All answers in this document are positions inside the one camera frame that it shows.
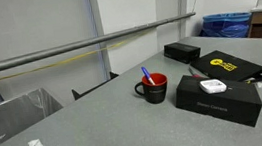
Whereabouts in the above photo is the blue capped white marker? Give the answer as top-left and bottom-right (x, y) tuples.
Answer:
(140, 64), (157, 88)

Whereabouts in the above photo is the grey metal rail pipe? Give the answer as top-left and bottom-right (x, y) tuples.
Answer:
(0, 11), (202, 76)

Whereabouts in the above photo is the red pen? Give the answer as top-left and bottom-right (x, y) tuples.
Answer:
(188, 65), (208, 81)

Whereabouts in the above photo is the black mug red inside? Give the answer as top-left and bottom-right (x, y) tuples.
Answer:
(132, 71), (171, 107)

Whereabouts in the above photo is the flat black box yellow logo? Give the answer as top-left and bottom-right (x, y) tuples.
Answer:
(188, 44), (262, 89)

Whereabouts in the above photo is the blue lined trash bin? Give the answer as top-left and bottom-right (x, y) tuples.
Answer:
(197, 9), (255, 44)

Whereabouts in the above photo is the black stereo camera box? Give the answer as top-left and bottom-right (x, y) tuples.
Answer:
(172, 65), (262, 137)

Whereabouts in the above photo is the small white plastic device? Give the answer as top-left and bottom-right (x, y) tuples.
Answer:
(198, 76), (228, 96)

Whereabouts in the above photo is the small long black box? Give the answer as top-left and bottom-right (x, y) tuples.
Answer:
(162, 38), (203, 68)

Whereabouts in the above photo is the grey bin clear liner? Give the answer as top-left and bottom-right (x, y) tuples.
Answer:
(0, 85), (69, 146)

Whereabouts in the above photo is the yellow cord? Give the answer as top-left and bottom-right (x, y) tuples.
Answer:
(0, 29), (158, 85)

